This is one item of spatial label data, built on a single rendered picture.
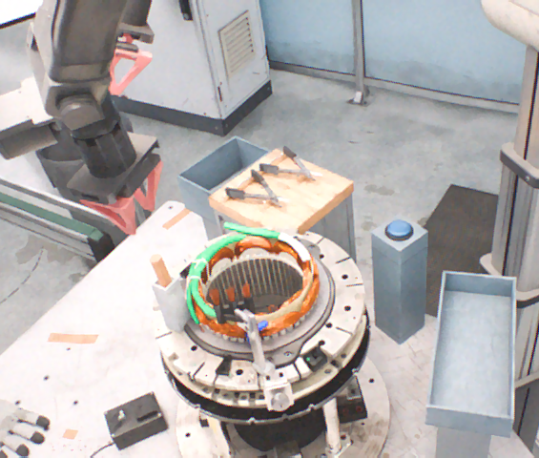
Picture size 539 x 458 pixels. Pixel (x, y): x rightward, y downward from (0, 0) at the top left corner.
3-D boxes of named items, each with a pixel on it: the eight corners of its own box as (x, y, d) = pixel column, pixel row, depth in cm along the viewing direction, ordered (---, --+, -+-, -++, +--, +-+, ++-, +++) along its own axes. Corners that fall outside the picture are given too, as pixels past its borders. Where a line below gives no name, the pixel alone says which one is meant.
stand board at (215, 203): (210, 206, 123) (207, 197, 121) (277, 157, 132) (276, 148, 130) (286, 248, 111) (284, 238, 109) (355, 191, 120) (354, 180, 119)
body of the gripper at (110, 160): (71, 197, 73) (43, 148, 67) (119, 141, 78) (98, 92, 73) (115, 208, 70) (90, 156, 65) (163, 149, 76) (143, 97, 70)
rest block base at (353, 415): (340, 424, 111) (339, 417, 110) (330, 386, 117) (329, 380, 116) (367, 418, 111) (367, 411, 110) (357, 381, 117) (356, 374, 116)
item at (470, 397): (491, 520, 97) (513, 419, 78) (420, 507, 100) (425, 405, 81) (497, 387, 114) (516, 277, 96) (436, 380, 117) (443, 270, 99)
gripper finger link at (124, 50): (93, 96, 88) (108, 31, 84) (86, 75, 93) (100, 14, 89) (140, 105, 91) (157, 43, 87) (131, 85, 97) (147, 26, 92)
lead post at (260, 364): (266, 379, 84) (252, 321, 77) (253, 368, 86) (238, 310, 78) (276, 370, 85) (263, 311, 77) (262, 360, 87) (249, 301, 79)
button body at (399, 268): (400, 345, 124) (399, 251, 108) (374, 325, 129) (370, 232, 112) (424, 326, 127) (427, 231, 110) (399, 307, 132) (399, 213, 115)
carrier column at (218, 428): (218, 457, 109) (192, 386, 95) (227, 447, 110) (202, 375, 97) (229, 465, 108) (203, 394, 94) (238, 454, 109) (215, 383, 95)
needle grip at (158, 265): (159, 290, 89) (146, 260, 85) (166, 281, 90) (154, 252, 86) (169, 292, 88) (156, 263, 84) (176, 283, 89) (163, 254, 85)
